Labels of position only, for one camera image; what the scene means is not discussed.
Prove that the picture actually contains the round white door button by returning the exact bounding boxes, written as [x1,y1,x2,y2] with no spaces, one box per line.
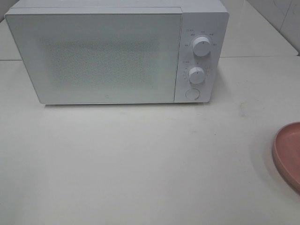
[186,89,200,101]

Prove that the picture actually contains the pink round plate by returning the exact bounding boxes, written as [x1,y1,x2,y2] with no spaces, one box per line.
[272,122,300,192]

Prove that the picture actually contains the white microwave door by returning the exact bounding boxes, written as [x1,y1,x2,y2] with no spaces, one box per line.
[5,7,182,105]

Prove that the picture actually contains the lower white timer knob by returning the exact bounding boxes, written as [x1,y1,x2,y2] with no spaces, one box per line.
[188,67,206,84]

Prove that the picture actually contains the upper white power knob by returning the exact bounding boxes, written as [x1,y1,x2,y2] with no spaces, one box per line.
[192,36,211,57]

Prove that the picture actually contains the white microwave oven body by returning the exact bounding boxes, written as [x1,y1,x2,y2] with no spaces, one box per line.
[5,0,229,103]

